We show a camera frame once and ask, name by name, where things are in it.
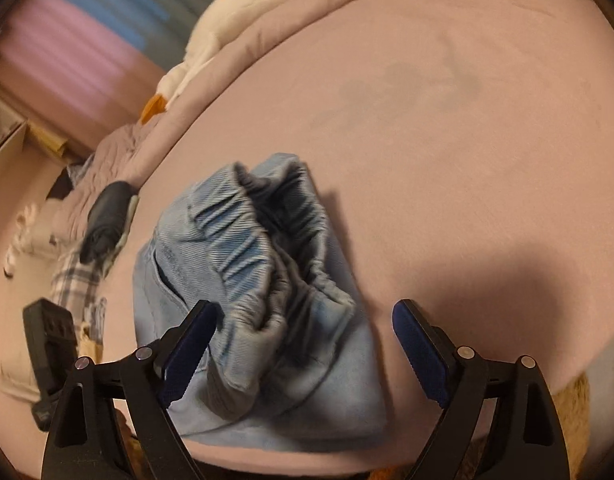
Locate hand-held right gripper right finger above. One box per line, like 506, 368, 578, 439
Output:
392, 299, 572, 480

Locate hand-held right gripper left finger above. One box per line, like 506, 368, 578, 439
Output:
41, 300, 219, 480

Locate light blue denim pants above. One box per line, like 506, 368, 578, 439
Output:
132, 151, 390, 456

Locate grey plaid cloth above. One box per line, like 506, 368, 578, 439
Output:
51, 150, 138, 341

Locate white crumpled cloth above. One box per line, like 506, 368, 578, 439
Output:
4, 202, 52, 278

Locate dark grey folded cloth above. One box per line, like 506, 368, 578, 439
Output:
81, 180, 138, 265

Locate brown rug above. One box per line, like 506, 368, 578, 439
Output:
547, 370, 603, 461

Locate pink bed sheet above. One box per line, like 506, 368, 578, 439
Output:
94, 0, 614, 478

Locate cardboard box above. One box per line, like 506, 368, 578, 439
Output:
0, 95, 28, 171

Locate pink quilted comforter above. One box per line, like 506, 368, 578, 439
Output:
52, 0, 438, 241

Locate pink and blue curtain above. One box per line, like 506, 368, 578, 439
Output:
0, 0, 268, 156

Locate white goose plush toy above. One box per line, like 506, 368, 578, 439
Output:
139, 0, 353, 126

